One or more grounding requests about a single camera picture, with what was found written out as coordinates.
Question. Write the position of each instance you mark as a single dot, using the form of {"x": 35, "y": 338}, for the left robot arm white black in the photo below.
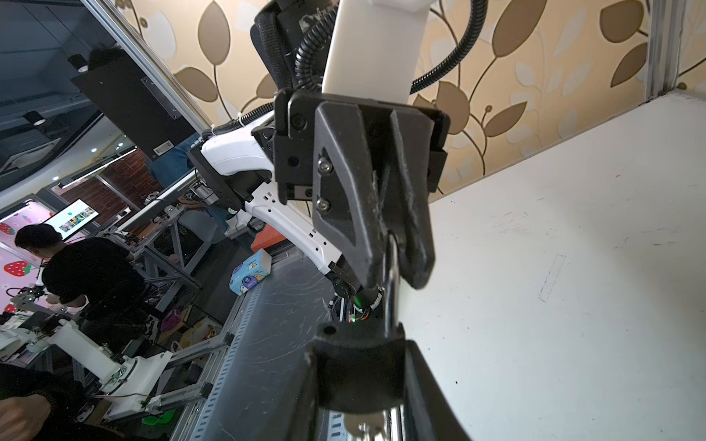
{"x": 235, "y": 159}

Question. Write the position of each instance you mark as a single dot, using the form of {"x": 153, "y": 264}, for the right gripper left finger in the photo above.
{"x": 295, "y": 417}

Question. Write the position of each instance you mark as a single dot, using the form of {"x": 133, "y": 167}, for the aluminium frame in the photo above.
{"x": 135, "y": 46}

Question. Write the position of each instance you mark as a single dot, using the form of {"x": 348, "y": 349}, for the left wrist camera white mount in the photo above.
{"x": 374, "y": 49}

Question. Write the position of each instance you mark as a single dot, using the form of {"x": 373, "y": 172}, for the blue tissue box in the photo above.
{"x": 250, "y": 273}

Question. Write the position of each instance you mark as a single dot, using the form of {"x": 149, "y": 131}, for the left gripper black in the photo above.
{"x": 332, "y": 144}

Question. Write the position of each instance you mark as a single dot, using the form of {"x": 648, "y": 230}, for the person in black shirt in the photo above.
{"x": 97, "y": 276}

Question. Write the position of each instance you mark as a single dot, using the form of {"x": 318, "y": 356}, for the computer monitor screen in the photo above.
{"x": 72, "y": 219}

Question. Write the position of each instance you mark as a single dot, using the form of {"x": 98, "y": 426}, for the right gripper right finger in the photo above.
{"x": 427, "y": 413}

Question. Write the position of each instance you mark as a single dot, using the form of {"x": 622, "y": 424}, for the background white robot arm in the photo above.
{"x": 127, "y": 382}

